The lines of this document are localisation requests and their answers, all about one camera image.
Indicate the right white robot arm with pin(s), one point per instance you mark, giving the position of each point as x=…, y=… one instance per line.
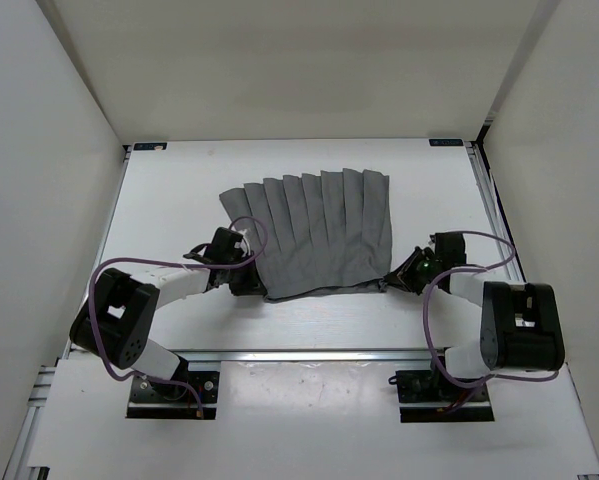
x=463, y=365

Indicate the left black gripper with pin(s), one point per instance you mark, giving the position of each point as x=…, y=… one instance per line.
x=252, y=284

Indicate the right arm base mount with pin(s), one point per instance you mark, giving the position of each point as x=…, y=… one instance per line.
x=426, y=396

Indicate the right blue corner label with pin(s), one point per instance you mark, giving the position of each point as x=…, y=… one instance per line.
x=446, y=142

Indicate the left blue corner label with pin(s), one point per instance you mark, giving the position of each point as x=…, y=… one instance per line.
x=150, y=146

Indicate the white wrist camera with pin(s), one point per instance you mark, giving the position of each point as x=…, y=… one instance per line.
x=432, y=242
x=244, y=243

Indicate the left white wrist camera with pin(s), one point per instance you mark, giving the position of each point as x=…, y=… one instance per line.
x=244, y=243

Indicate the aluminium table frame rail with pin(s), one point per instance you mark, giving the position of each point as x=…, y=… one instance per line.
x=504, y=225

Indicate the grey pleated skirt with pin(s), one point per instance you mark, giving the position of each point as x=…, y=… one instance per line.
x=323, y=234

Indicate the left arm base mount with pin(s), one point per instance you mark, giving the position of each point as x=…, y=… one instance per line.
x=165, y=402

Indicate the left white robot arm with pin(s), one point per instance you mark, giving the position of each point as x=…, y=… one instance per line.
x=116, y=318

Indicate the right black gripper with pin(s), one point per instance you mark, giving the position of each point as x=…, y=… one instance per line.
x=403, y=275

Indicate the blue corner label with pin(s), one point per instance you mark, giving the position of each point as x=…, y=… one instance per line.
x=446, y=142
x=150, y=146

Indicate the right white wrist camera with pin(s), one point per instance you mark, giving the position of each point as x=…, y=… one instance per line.
x=432, y=242

